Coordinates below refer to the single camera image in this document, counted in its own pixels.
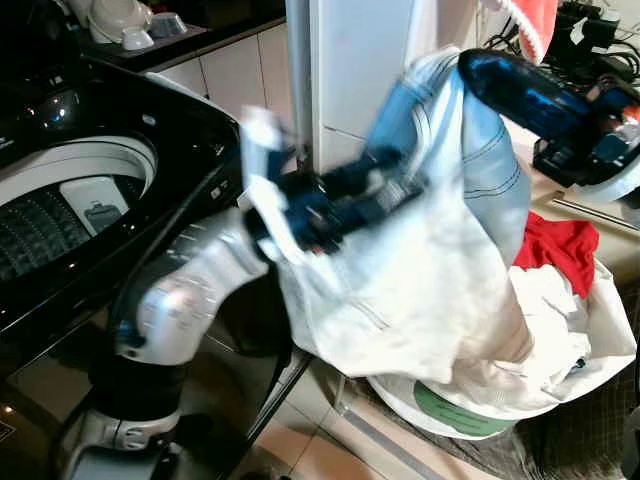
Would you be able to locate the white crumpled clothing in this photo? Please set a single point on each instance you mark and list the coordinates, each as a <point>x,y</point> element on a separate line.
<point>560,320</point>

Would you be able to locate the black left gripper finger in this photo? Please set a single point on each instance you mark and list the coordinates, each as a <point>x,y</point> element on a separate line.
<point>388,198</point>
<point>378,167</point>

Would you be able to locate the white kitchen cabinet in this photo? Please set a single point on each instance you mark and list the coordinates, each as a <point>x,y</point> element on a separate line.
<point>235,75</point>

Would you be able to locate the white and blue denim garment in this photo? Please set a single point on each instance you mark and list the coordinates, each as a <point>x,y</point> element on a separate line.
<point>420,270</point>

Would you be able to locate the black top-load washing machine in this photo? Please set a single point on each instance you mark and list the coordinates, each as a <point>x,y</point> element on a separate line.
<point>190,130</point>

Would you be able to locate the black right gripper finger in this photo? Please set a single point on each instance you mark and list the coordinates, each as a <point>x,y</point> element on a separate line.
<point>525,92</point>

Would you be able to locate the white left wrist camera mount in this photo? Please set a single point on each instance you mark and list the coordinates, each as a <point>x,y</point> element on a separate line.
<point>262,140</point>

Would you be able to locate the white pillar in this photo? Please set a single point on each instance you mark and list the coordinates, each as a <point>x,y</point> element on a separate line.
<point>360,70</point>

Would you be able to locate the red cloth with white trim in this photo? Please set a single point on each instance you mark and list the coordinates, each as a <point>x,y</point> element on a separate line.
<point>535,20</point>

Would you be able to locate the grey cup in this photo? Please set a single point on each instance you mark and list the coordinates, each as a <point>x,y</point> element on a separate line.
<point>168,25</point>

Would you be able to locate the grey washer drum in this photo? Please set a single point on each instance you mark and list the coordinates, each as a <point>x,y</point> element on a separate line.
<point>60,215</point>

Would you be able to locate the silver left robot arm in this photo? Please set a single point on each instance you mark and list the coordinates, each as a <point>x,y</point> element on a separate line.
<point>180,300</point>

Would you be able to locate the white laundry basket green label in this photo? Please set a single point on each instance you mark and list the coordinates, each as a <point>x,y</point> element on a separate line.
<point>450,412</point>

